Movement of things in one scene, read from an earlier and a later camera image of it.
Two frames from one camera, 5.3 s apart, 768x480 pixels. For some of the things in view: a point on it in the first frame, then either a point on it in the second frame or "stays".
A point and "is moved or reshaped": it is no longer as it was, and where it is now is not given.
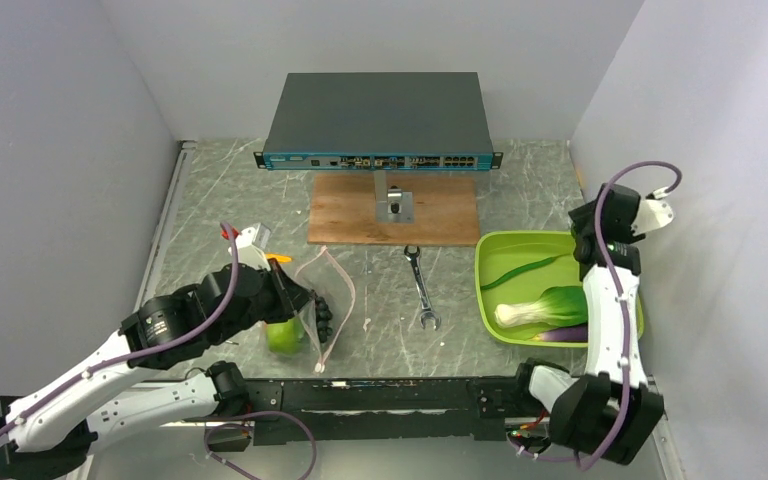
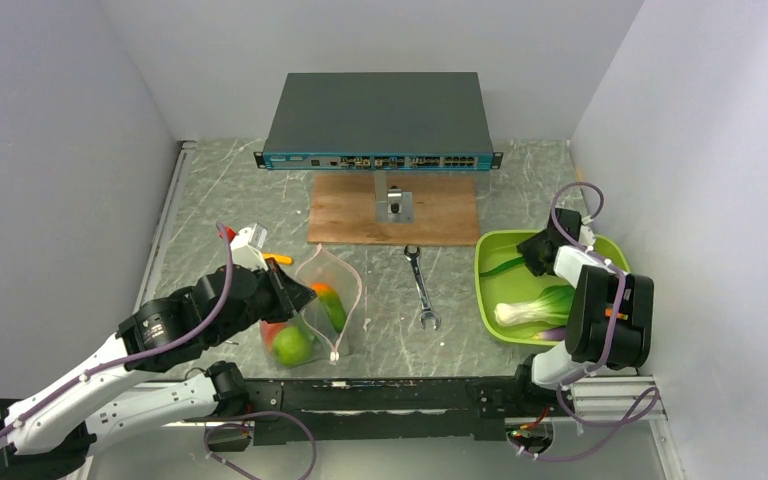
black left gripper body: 274,303 stays
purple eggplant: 564,334 stays
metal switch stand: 393,205 stays
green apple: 285,337 is moved or reshaped
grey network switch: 379,121 stays
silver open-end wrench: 427,311 stays
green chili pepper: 523,269 to 516,262
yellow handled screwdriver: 279,258 stays
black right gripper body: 582,218 to 530,250
